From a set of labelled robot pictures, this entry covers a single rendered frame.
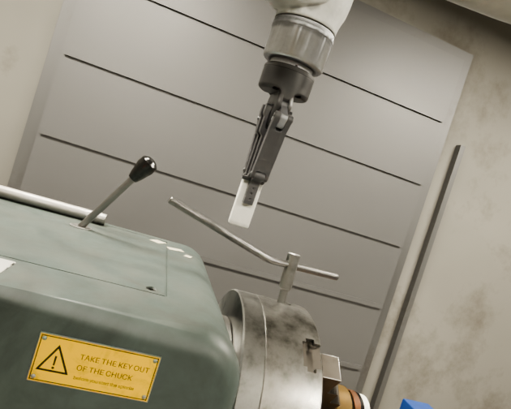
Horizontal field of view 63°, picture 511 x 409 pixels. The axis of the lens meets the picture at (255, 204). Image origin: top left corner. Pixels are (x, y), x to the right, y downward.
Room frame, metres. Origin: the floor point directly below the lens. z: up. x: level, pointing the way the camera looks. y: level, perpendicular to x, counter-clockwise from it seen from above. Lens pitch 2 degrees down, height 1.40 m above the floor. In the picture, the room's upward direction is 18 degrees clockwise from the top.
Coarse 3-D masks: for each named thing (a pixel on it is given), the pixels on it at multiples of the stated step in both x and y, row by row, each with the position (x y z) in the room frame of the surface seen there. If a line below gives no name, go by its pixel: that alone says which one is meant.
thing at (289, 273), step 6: (288, 252) 0.71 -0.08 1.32; (288, 258) 0.70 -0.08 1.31; (294, 258) 0.70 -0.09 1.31; (294, 264) 0.70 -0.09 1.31; (288, 270) 0.70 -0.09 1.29; (294, 270) 0.70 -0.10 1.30; (282, 276) 0.70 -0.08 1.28; (288, 276) 0.70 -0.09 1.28; (282, 282) 0.70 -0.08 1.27; (288, 282) 0.70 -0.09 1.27; (282, 288) 0.70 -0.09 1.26; (288, 288) 0.69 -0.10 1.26; (282, 294) 0.70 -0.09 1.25; (282, 300) 0.70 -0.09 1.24
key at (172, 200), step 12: (180, 204) 0.62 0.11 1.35; (192, 216) 0.63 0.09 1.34; (204, 216) 0.64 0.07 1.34; (216, 228) 0.64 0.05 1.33; (240, 240) 0.66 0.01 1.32; (252, 252) 0.67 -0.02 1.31; (276, 264) 0.69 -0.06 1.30; (288, 264) 0.70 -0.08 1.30; (324, 276) 0.73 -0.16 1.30; (336, 276) 0.74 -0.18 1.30
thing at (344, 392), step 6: (342, 390) 0.71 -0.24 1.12; (348, 390) 0.72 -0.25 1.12; (342, 396) 0.70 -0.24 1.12; (348, 396) 0.70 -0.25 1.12; (354, 396) 0.71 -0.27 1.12; (360, 396) 0.72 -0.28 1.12; (342, 402) 0.69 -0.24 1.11; (348, 402) 0.69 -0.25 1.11; (354, 402) 0.70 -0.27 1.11; (360, 402) 0.71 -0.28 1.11; (336, 408) 0.68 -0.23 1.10; (342, 408) 0.68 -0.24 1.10; (348, 408) 0.69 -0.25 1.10; (354, 408) 0.70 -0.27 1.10; (360, 408) 0.70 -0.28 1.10
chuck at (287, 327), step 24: (264, 312) 0.63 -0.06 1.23; (288, 312) 0.66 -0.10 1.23; (288, 336) 0.60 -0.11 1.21; (312, 336) 0.62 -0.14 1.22; (288, 360) 0.58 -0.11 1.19; (264, 384) 0.55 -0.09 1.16; (288, 384) 0.56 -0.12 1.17; (312, 384) 0.57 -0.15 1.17; (264, 408) 0.54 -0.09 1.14; (288, 408) 0.54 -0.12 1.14; (312, 408) 0.55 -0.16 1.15
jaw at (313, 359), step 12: (312, 348) 0.61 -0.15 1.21; (312, 360) 0.60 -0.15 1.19; (324, 360) 0.62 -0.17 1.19; (336, 360) 0.63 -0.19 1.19; (324, 372) 0.61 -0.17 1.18; (336, 372) 0.61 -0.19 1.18; (324, 384) 0.62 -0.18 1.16; (336, 384) 0.61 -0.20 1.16; (324, 396) 0.64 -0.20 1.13; (336, 396) 0.64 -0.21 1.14; (324, 408) 0.67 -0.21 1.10
